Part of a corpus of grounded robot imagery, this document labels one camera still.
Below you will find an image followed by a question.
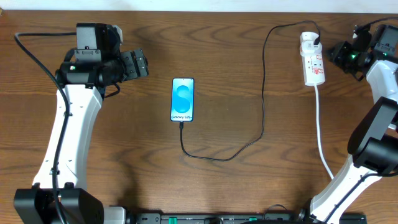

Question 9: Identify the black USB charging cable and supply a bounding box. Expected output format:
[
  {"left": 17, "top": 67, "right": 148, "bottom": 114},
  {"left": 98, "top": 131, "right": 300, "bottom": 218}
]
[{"left": 178, "top": 20, "right": 322, "bottom": 162}]

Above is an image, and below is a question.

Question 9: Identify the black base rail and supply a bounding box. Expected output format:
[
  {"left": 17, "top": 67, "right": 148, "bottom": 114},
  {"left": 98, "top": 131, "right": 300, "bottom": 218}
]
[{"left": 124, "top": 212, "right": 368, "bottom": 224}]

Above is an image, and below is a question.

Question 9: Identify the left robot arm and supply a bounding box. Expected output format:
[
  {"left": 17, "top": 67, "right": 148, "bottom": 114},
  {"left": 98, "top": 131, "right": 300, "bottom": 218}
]
[{"left": 14, "top": 23, "right": 149, "bottom": 223}]

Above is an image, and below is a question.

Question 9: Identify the white power strip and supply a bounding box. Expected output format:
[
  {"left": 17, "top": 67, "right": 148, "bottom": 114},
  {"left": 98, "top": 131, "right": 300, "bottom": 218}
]
[{"left": 300, "top": 41, "right": 325, "bottom": 86}]

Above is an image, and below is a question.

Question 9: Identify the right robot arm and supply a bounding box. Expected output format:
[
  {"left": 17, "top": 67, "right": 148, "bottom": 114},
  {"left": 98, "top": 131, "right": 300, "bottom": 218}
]
[{"left": 298, "top": 24, "right": 397, "bottom": 223}]

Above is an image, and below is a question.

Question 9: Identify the white USB charger plug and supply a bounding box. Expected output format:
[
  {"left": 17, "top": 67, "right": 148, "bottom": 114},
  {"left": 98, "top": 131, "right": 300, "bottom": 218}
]
[{"left": 300, "top": 32, "right": 322, "bottom": 56}]

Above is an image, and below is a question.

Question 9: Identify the black left camera cable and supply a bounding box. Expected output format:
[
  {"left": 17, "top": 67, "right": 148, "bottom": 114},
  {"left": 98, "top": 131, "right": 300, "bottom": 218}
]
[{"left": 14, "top": 32, "right": 121, "bottom": 224}]

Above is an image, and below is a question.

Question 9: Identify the blue Galaxy smartphone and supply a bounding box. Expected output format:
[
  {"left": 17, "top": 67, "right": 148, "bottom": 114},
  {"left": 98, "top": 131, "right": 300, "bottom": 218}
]
[{"left": 170, "top": 78, "right": 195, "bottom": 122}]

